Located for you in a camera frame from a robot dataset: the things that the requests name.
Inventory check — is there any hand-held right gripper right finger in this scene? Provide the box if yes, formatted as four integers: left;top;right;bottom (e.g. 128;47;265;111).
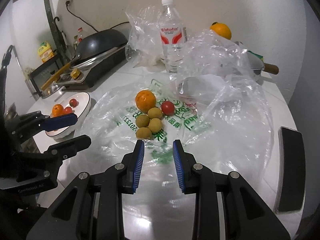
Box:
172;139;287;240

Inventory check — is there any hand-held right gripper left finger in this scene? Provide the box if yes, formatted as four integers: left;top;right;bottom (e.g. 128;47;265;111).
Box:
47;140;145;240

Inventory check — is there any black notebook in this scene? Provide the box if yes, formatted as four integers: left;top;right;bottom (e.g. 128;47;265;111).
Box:
274;126;307;214

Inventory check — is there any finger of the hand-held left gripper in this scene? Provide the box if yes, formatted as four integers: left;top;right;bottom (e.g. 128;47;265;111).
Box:
11;110;78;140
15;134;92;183

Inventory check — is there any orange fruit at back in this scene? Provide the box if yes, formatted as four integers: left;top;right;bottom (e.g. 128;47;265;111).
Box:
209;22;232;40

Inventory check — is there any stainless steel pot lid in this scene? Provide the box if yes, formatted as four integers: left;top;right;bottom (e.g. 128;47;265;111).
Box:
41;84;67;99

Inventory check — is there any stainless steel induction cooker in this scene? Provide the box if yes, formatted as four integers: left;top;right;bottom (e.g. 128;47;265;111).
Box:
44;42;129;92

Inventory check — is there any green and yellow sponge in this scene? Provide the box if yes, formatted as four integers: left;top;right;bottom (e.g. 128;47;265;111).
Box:
247;51;263;61

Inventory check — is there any dark vertical pipe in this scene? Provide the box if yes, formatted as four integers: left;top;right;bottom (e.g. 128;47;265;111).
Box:
42;0;59;63

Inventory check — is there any crumpled clear plastic bag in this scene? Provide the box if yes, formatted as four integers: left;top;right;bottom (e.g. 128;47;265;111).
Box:
125;5;165;67

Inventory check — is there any yellow detergent bottle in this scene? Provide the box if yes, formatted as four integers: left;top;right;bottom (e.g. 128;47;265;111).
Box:
37;41;55;63

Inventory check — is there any green printed plastic bag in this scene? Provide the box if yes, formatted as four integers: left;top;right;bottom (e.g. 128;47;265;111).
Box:
71;76;274;178

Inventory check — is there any small pot with wooden handle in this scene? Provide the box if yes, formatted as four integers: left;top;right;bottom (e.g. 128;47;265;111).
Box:
237;41;279;82

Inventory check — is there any white plate with dark rim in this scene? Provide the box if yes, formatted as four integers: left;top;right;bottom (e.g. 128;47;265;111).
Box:
45;92;91;138

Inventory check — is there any black metal rack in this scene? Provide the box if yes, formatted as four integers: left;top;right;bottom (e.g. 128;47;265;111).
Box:
27;52;65;98

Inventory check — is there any black induction cooker cable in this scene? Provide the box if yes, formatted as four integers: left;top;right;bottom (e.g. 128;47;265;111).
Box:
65;2;132;33

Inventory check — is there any orange tangerine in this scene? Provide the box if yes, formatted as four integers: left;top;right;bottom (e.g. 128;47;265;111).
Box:
52;104;64;117
135;90;157;113

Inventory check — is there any large clear plastic bag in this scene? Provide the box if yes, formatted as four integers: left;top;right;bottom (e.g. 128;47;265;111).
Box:
170;28;262;98

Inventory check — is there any black umbrella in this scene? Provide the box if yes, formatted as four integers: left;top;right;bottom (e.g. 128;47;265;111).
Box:
53;16;70;55

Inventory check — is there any black wok with yellow handle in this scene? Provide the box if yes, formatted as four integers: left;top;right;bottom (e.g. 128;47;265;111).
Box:
41;29;128;91

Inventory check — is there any clear water bottle red label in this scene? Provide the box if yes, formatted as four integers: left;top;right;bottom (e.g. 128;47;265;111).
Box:
158;0;188;73

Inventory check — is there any brown longan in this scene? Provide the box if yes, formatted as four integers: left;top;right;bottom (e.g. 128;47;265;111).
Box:
149;119;163;133
135;114;150;128
147;107;163;120
136;127;152;140

